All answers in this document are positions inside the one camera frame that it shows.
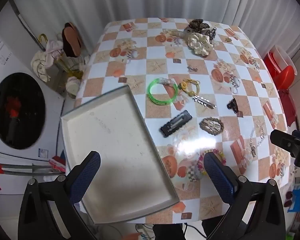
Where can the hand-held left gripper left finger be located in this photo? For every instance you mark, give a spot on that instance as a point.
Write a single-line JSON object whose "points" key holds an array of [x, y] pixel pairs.
{"points": [[86, 177]]}

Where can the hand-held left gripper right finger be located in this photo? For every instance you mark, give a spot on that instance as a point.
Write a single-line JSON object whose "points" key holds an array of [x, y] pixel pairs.
{"points": [[218, 177]]}

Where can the grey shallow tray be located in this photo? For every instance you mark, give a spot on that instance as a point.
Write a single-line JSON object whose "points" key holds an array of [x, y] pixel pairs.
{"points": [[115, 155]]}

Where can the small black claw clip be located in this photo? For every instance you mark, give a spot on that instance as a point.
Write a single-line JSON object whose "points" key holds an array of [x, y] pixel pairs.
{"points": [[232, 105]]}

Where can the silver star hair clip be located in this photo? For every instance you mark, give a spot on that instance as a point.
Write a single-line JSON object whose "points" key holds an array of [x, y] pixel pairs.
{"points": [[203, 101]]}

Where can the green plastic bangle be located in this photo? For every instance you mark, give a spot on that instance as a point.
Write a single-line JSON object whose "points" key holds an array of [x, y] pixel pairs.
{"points": [[149, 91]]}

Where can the red cloth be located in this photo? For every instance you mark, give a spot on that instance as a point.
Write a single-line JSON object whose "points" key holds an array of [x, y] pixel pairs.
{"points": [[288, 105]]}

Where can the beige woven oval barrette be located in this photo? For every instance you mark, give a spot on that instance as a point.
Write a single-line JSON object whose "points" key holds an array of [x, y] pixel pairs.
{"points": [[205, 127]]}

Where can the white washing machine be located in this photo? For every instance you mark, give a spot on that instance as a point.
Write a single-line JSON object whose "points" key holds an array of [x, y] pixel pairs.
{"points": [[47, 140]]}

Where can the blue plastic stool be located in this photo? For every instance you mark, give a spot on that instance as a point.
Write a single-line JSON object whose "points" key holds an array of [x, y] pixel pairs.
{"points": [[298, 197]]}

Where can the red plastic basin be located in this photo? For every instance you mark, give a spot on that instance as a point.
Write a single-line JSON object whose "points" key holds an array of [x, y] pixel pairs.
{"points": [[285, 77]]}

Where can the black snap hair clip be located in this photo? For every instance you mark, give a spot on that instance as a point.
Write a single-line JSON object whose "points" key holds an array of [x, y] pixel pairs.
{"points": [[185, 116]]}

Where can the white plastic container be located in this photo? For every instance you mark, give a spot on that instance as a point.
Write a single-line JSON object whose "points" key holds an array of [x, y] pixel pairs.
{"points": [[283, 55]]}

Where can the cream cloth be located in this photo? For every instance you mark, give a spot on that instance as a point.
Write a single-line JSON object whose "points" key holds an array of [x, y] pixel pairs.
{"points": [[43, 60]]}

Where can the cream satin scrunchie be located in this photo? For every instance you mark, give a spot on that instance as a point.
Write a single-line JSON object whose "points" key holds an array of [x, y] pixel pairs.
{"points": [[198, 42]]}

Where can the checked printed tablecloth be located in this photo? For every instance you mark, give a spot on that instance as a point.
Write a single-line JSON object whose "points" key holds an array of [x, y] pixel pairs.
{"points": [[165, 55]]}

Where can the brown chair back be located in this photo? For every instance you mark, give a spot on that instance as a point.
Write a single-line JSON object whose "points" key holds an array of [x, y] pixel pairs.
{"points": [[71, 40]]}

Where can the beige braided hair band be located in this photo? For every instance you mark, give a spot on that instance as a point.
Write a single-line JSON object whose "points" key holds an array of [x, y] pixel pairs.
{"points": [[178, 33]]}

